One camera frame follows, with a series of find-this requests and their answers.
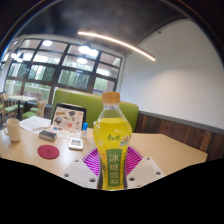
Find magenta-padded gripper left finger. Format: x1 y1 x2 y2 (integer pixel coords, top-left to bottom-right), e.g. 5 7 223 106
63 147 102 190

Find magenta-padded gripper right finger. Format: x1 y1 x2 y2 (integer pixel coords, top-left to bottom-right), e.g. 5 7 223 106
125 146 166 190

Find yellow drink bottle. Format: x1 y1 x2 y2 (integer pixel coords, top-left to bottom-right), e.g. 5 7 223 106
92 91 133 191

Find small white device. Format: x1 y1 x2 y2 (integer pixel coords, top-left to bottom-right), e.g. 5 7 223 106
68 137 84 151

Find flat round red coaster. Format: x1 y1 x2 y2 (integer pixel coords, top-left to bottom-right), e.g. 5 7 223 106
37 143 61 160

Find small dark box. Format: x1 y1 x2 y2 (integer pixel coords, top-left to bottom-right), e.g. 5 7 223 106
38 129 58 142

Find sticker-covered black tablet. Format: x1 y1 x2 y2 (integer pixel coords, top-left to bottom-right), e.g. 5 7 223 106
49 102 88 138

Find white paper sheet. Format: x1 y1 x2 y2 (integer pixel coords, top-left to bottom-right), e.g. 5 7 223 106
19 115 53 135

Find green upholstered bench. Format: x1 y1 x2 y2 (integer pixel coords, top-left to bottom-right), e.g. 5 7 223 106
49 88 140 133

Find wooden chairs with green seats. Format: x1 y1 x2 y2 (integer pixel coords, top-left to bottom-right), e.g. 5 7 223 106
0 93 48 121

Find white mug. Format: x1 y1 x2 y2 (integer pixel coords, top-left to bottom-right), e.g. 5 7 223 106
2 117 22 143

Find light wooden dining table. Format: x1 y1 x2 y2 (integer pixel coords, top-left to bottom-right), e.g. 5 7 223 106
8 94 39 121

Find large dark-framed gridded window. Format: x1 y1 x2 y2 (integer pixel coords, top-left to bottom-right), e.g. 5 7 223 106
0 38 123 104

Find round pendant ceiling lights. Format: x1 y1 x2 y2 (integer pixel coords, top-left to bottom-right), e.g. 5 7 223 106
9 39 100 66

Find long linear ceiling light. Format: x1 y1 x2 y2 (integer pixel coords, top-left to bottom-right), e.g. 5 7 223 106
77 31 157 62

